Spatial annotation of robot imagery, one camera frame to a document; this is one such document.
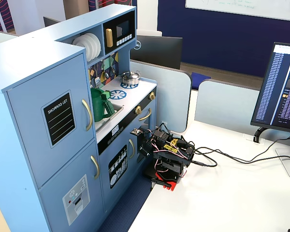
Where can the blue wooden toy kitchen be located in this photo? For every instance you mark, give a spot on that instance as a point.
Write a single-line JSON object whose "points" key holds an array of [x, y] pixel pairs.
{"points": [[38, 79]]}

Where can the black toy microwave door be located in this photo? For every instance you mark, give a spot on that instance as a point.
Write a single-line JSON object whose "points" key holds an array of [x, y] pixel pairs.
{"points": [[119, 32]]}

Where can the silver pot with lid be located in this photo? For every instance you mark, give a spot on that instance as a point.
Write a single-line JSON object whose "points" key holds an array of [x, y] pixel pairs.
{"points": [[130, 77]]}

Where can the clear glass stand base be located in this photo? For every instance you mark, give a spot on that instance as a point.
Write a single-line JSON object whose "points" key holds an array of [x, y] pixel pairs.
{"points": [[288, 164]]}

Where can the black dell monitor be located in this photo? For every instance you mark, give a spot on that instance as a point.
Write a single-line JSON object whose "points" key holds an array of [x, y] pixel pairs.
{"points": [[157, 50]]}

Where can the silver hanging spatula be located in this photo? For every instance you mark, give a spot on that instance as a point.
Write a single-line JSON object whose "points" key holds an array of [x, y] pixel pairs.
{"points": [[97, 81]]}

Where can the blue seat cushion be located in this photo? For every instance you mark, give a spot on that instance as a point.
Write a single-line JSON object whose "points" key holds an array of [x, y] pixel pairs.
{"points": [[199, 78]]}

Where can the silver hanging ladle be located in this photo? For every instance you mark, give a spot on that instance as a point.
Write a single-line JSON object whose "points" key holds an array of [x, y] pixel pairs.
{"points": [[106, 75]]}

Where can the white whiteboard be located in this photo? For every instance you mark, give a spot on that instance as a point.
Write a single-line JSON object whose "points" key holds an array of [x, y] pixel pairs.
{"points": [[244, 7]]}

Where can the dark small monitor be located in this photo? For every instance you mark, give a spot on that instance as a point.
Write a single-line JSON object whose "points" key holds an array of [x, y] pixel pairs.
{"points": [[49, 22]]}

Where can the low light blue desk divider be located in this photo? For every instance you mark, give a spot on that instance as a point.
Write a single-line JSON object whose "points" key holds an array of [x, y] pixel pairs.
{"points": [[227, 106]]}

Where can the tall light blue desk divider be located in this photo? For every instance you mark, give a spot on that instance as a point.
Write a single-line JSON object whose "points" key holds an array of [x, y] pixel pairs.
{"points": [[174, 96]]}

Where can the green plastic pitcher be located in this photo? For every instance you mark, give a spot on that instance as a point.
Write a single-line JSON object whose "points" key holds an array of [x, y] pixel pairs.
{"points": [[97, 106]]}

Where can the red robot base mount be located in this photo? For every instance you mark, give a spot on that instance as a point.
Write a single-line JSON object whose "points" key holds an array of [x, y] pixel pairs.
{"points": [[170, 181]]}

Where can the white plate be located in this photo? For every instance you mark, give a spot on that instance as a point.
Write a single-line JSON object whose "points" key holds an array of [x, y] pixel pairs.
{"points": [[89, 48], [93, 47], [98, 46], [80, 43]]}

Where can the gold stove knob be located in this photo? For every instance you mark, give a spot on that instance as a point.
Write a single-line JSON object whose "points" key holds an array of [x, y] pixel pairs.
{"points": [[138, 110], [152, 96]]}

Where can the lit computer monitor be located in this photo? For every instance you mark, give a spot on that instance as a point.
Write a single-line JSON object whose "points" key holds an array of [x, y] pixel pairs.
{"points": [[280, 89]]}

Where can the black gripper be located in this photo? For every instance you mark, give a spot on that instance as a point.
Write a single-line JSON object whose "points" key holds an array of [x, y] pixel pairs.
{"points": [[144, 145]]}

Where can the silver toy sink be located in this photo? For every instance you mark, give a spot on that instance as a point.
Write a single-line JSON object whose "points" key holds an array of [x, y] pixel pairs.
{"points": [[117, 110]]}

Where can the small wrist camera board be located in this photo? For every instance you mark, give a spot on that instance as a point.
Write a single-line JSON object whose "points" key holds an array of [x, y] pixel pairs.
{"points": [[136, 131]]}

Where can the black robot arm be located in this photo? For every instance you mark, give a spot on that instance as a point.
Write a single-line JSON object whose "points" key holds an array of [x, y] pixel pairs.
{"points": [[170, 166]]}

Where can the black table clamp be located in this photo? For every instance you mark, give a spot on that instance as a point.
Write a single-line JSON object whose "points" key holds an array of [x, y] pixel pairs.
{"points": [[157, 180]]}

